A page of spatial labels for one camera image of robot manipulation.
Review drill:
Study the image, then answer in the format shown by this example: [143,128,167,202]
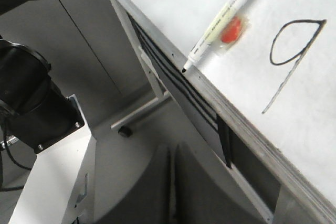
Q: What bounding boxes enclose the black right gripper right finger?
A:
[175,144,267,223]

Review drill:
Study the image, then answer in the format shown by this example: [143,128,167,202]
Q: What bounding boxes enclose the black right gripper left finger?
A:
[96,144,171,223]

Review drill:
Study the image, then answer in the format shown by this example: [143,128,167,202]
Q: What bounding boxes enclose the white black whiteboard marker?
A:
[182,0,248,73]

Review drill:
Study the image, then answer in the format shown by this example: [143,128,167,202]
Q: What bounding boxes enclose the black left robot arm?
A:
[1,0,85,154]

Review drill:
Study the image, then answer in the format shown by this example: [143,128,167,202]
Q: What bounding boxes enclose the grey whiteboard stand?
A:
[7,0,275,224]

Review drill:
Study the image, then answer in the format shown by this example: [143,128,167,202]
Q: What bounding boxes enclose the white whiteboard with aluminium frame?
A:
[118,0,335,223]

